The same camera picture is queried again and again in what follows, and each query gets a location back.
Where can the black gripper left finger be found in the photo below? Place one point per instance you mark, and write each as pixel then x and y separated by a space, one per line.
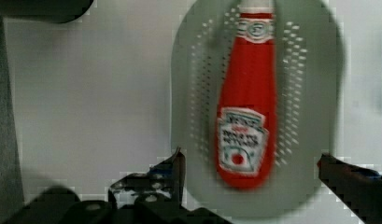
pixel 165 178

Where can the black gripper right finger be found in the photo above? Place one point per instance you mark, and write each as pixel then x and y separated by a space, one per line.
pixel 360 189

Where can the red ketchup bottle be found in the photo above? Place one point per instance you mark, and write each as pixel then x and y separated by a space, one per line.
pixel 246 123

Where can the green oval strainer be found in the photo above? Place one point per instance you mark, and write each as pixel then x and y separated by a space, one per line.
pixel 309 64

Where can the black round pan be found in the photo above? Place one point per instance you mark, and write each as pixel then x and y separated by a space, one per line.
pixel 54 11

